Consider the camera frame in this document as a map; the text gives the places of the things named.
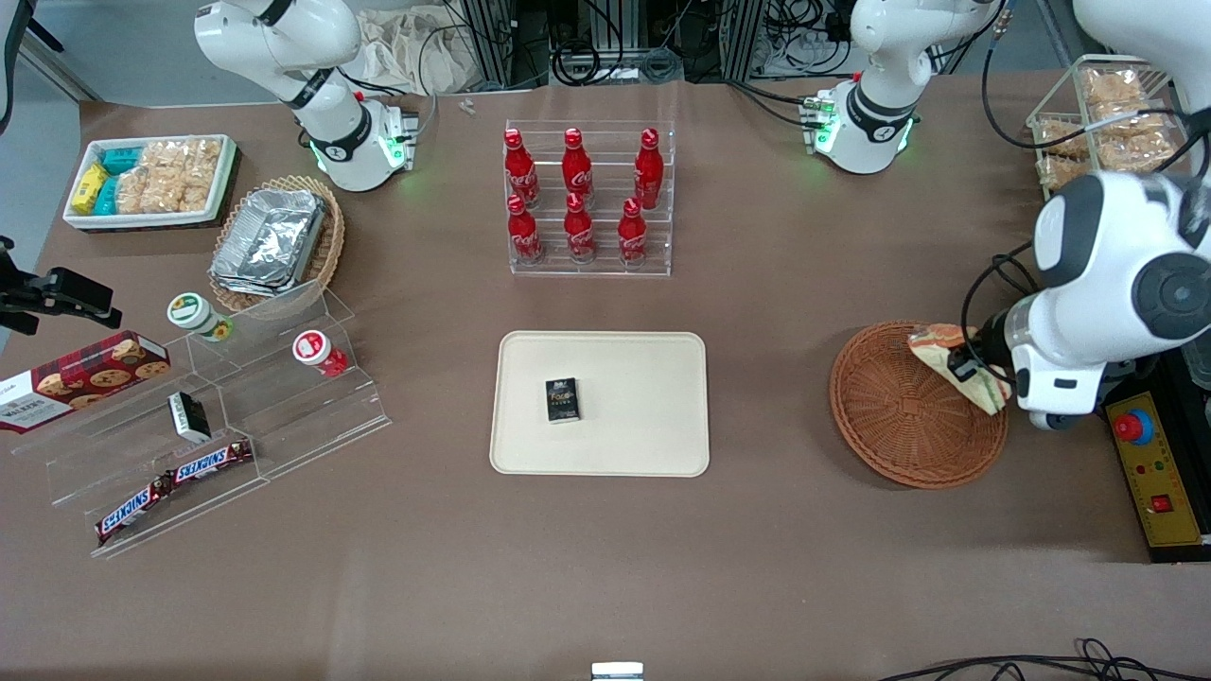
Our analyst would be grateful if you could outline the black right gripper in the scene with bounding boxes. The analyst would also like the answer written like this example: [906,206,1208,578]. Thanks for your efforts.
[0,267,124,335]

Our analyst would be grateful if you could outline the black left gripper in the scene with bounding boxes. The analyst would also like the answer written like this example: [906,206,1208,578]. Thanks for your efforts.
[948,307,1021,385]

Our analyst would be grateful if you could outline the sandwich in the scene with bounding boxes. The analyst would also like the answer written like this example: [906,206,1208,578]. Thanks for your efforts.
[907,322,1012,418]

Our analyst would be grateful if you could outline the brown wicker basket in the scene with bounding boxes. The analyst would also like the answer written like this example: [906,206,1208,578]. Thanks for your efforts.
[829,321,1010,491]

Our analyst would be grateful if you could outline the light wicker basket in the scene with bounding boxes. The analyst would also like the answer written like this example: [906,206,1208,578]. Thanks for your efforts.
[209,174,346,314]

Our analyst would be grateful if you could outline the cream plastic tray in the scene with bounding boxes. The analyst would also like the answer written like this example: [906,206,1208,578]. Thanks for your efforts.
[489,330,711,478]

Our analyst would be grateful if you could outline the white plastic snack bin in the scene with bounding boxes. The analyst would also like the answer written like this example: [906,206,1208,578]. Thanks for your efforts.
[62,133,238,233]

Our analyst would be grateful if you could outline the Walkers red tartan cookie box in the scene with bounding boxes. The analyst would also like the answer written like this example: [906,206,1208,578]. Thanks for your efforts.
[0,330,172,435]

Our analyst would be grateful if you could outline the yellow snack packet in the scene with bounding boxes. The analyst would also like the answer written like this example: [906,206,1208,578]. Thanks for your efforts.
[70,162,111,216]

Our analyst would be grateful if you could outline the clear bag rice crackers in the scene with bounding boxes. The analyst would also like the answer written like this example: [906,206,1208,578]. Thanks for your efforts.
[141,139,191,215]
[184,137,225,212]
[114,167,153,216]

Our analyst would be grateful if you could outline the green lid snack cup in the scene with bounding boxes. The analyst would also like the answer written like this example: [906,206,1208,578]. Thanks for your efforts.
[167,292,236,344]

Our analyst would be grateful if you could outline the small black box white print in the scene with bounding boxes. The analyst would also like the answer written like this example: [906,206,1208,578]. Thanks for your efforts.
[167,391,213,445]

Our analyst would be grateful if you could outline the stacked aluminium foil containers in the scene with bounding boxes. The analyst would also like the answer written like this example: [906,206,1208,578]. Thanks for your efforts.
[209,187,328,297]

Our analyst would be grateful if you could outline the Snickers chocolate bar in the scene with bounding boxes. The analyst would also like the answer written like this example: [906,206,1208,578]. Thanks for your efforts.
[170,438,255,486]
[94,472,177,548]

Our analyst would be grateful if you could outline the yellow black emergency stop box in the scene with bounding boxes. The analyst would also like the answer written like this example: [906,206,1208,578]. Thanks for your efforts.
[1104,377,1211,565]

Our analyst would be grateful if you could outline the clear acrylic stepped stand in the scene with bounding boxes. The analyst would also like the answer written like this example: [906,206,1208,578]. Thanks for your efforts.
[9,284,393,560]

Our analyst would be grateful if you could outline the red lid snack cup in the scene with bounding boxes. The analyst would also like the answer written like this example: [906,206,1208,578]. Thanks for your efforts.
[291,329,350,380]

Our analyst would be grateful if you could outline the clear bag fried snacks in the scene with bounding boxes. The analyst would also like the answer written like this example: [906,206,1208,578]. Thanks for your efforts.
[1035,117,1091,190]
[1087,113,1176,174]
[1080,65,1152,120]

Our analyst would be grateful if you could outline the red Coca-Cola bottle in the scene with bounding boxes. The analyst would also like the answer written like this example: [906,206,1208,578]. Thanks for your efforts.
[561,128,595,211]
[503,128,541,210]
[506,194,546,267]
[563,192,598,265]
[633,128,666,211]
[617,197,650,268]

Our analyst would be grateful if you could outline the clear acrylic bottle rack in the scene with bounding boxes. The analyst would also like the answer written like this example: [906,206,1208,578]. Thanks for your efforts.
[503,119,676,278]

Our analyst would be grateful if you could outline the small black card pack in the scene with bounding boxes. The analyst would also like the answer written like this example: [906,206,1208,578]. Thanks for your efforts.
[544,376,582,425]

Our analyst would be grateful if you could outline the white crumpled cloth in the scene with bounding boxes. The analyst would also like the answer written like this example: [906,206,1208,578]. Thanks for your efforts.
[354,4,476,96]

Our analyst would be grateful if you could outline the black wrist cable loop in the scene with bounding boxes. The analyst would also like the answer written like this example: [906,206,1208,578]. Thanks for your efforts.
[959,240,1043,360]

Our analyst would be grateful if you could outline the white wire basket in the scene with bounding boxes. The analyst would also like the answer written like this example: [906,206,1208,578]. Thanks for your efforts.
[1026,54,1185,201]

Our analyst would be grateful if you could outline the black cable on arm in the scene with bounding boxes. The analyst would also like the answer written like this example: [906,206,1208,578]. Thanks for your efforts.
[981,0,1189,153]

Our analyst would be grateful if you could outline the black cable on table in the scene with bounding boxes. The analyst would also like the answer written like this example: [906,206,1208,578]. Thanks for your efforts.
[878,637,1211,681]

